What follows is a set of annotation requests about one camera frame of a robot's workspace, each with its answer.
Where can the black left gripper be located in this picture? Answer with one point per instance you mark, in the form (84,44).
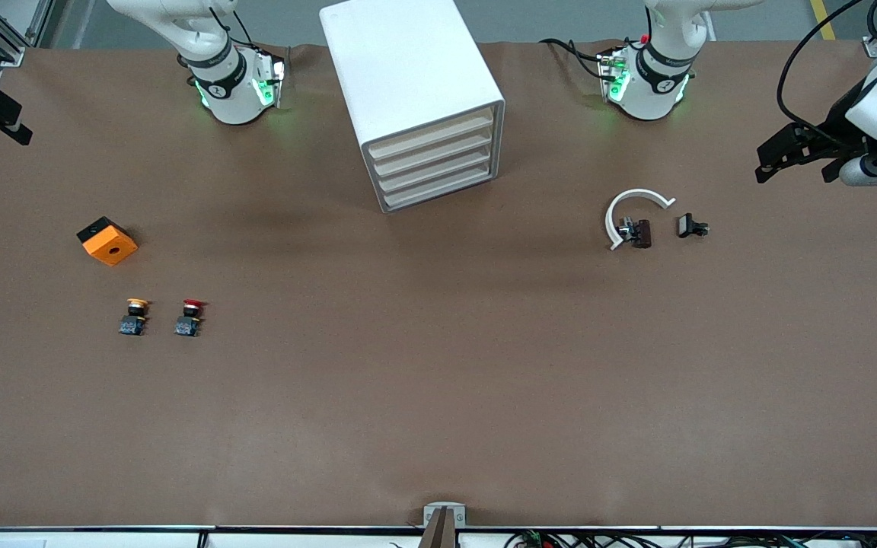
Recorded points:
(839,119)

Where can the orange box with hole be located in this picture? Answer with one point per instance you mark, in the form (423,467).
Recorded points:
(111,247)

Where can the brown table cover sheet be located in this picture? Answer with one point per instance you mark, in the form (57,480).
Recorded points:
(438,380)

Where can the yellow push button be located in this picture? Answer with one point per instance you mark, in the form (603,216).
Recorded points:
(134,326)

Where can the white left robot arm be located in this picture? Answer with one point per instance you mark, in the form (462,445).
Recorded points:
(652,99)

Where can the brown knob with metal bolt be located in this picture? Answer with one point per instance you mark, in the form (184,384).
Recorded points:
(642,234)

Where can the red push button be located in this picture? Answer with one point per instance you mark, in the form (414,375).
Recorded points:
(189,326)

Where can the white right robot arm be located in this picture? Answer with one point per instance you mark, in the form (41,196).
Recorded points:
(233,99)

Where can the grey metal bracket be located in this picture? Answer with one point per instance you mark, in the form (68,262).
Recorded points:
(454,514)

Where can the white curved plastic clamp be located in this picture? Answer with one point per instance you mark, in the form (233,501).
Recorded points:
(610,221)

